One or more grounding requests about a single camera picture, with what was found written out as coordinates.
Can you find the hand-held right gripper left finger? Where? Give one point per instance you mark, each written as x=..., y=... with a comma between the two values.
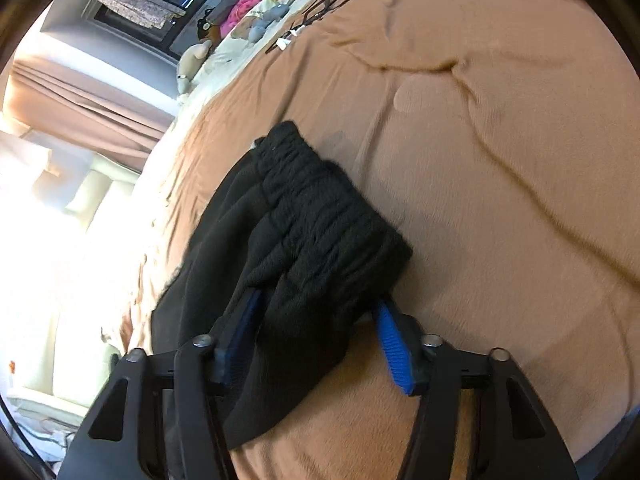
x=240, y=332

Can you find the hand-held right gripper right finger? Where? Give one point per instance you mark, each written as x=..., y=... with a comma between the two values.
x=395, y=355

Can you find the black pants with white print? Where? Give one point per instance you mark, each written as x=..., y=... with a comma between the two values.
x=310, y=230

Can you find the orange duvet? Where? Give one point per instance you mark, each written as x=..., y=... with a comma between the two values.
x=500, y=185

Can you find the cream padded headboard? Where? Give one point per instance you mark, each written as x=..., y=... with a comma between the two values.
x=85, y=195

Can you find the pink curtain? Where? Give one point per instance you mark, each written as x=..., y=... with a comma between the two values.
x=100, y=110

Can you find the white grey plush toy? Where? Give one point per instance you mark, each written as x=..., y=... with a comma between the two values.
x=192, y=62

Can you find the brown teddy bear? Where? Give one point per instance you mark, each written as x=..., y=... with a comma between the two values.
x=240, y=32

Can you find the black brown plush toy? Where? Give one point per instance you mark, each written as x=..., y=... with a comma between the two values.
x=207, y=32

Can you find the blue grey plush toy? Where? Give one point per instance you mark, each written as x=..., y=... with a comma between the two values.
x=267, y=21

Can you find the pink cloth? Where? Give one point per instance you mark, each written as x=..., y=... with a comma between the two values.
x=241, y=10

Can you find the floral hanging garment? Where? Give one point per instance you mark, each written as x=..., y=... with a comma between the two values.
x=140, y=7

